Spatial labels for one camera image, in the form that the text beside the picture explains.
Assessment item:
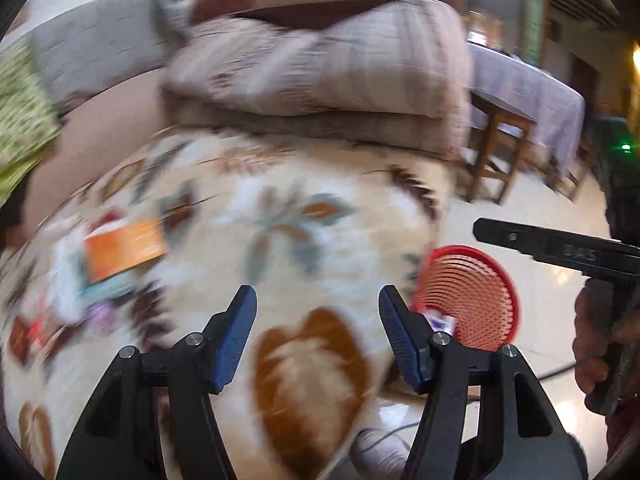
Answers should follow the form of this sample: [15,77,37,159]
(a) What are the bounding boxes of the small printed wrapper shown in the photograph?
[422,309,458,336]

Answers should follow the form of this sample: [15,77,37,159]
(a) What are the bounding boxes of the person's right forearm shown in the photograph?
[605,397,640,466]

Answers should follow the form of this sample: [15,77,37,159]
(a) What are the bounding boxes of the orange box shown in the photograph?
[84,220,168,283]

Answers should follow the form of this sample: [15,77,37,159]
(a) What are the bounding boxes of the green wall hanging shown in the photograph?
[522,0,546,66]

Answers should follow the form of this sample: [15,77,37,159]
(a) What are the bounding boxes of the grey quilted pillow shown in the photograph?
[30,0,193,106]

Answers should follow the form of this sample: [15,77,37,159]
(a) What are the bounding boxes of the red mesh basket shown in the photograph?
[414,245,521,353]

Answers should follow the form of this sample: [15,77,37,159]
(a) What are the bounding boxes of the wooden stool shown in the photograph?
[465,90,536,206]

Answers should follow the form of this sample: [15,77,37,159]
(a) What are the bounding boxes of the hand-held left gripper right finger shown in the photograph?
[378,285,588,480]

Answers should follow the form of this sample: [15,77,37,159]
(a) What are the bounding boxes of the green checked quilt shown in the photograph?
[0,35,63,206]

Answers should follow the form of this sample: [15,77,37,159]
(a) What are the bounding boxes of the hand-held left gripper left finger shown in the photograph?
[56,285,258,480]

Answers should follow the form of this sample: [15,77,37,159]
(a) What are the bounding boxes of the person's right hand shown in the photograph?
[574,282,640,392]

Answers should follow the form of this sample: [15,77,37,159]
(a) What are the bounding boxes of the folded striped quilt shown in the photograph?
[162,0,473,163]

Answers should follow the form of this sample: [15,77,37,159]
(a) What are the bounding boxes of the purple tablecloth table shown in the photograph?
[467,42,586,161]

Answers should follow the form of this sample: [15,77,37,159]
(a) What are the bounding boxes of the leaf-printed fleece blanket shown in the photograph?
[0,127,453,480]

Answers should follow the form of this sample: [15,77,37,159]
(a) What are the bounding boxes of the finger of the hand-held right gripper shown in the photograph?
[472,217,553,261]

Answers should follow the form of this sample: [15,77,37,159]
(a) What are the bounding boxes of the crumpled pale purple wrapper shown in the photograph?
[85,300,118,333]

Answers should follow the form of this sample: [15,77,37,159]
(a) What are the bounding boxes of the pink bed sheet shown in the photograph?
[22,75,173,241]

